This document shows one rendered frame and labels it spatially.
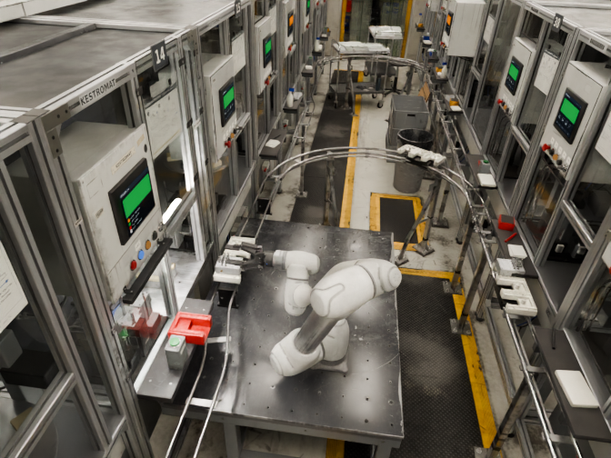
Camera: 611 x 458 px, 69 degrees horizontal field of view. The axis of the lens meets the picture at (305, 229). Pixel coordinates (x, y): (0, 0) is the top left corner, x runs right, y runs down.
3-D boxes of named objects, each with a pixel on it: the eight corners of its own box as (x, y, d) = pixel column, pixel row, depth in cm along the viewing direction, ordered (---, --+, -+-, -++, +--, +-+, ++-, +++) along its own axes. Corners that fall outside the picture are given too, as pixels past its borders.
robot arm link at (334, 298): (318, 365, 207) (278, 387, 196) (301, 334, 213) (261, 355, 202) (385, 292, 146) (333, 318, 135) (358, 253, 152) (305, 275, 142)
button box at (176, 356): (182, 370, 180) (178, 351, 173) (164, 367, 181) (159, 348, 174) (188, 354, 186) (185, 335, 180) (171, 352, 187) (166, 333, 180)
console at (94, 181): (123, 305, 145) (88, 181, 119) (40, 295, 148) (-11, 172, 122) (171, 233, 180) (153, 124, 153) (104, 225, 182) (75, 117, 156)
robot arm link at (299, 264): (285, 249, 201) (283, 278, 201) (320, 253, 200) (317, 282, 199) (289, 249, 212) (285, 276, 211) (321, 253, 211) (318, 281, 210)
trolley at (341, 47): (333, 110, 698) (337, 44, 643) (325, 98, 743) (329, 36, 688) (386, 108, 713) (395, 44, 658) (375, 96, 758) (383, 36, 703)
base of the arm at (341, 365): (350, 338, 227) (351, 330, 224) (347, 373, 209) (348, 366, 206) (315, 333, 229) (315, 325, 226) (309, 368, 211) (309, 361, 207)
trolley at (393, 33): (399, 90, 794) (408, 32, 739) (367, 89, 793) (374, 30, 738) (391, 76, 864) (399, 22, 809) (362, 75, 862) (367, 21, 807)
